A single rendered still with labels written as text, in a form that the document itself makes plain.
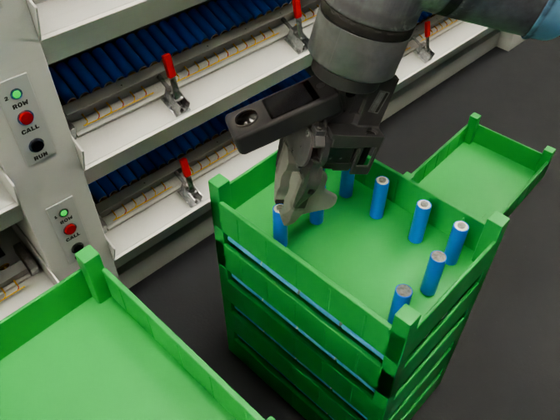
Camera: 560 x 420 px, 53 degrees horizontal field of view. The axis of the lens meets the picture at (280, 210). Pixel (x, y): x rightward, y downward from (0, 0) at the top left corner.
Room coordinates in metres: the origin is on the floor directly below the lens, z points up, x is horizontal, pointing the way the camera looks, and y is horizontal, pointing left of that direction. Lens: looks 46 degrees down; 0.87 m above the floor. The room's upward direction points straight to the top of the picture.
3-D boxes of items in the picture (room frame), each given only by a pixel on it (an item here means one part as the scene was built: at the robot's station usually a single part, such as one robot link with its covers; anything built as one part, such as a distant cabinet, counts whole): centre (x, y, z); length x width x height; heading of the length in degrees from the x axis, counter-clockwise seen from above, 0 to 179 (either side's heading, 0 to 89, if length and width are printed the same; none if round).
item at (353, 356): (0.48, -0.09, 0.28); 0.30 x 0.20 x 0.08; 46
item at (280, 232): (0.47, 0.00, 0.36); 0.02 x 0.02 x 0.06
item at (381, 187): (0.52, -0.13, 0.36); 0.02 x 0.02 x 0.06
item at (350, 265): (0.48, -0.09, 0.36); 0.30 x 0.20 x 0.08; 46
